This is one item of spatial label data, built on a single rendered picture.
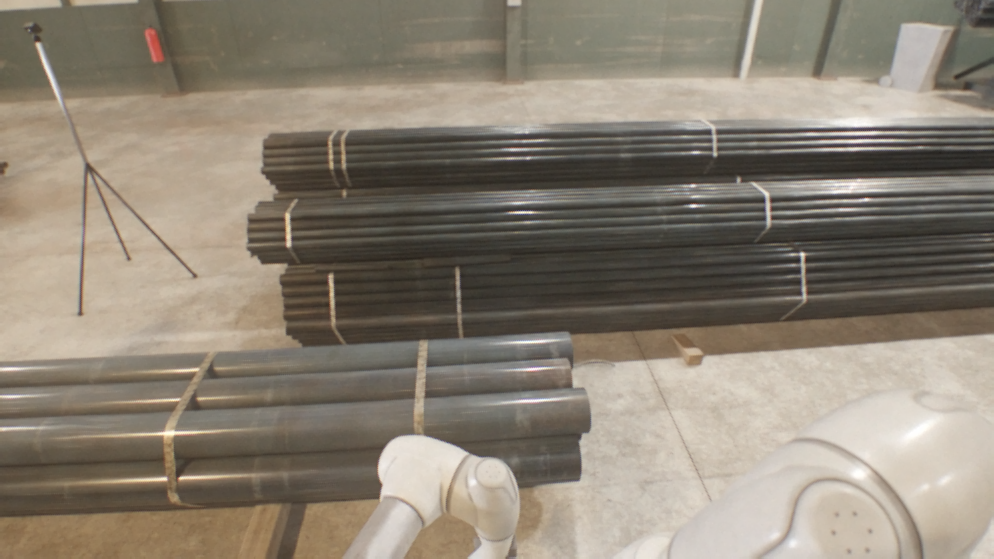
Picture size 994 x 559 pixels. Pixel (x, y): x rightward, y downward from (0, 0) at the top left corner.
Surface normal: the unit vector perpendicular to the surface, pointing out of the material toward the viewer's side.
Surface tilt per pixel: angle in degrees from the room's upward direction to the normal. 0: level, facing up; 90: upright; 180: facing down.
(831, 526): 24
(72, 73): 90
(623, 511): 0
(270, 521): 0
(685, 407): 0
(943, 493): 39
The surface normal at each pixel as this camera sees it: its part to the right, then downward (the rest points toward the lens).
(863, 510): -0.05, -0.56
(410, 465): -0.10, -0.81
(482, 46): 0.07, 0.50
